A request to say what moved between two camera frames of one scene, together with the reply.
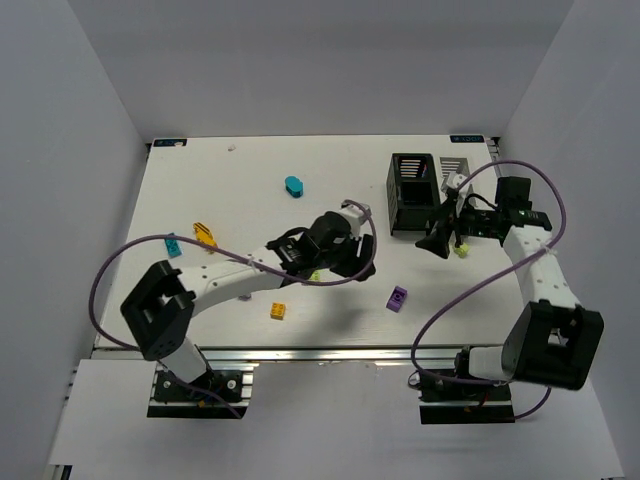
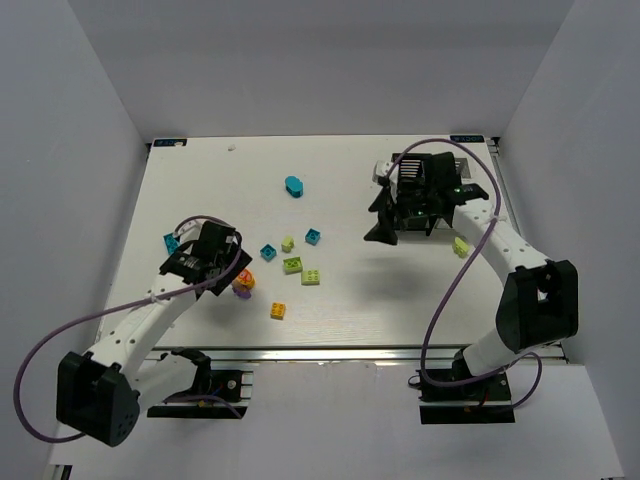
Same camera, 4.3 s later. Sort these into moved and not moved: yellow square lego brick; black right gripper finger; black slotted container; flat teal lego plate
Moved: black right gripper finger
Not moved: flat teal lego plate; yellow square lego brick; black slotted container
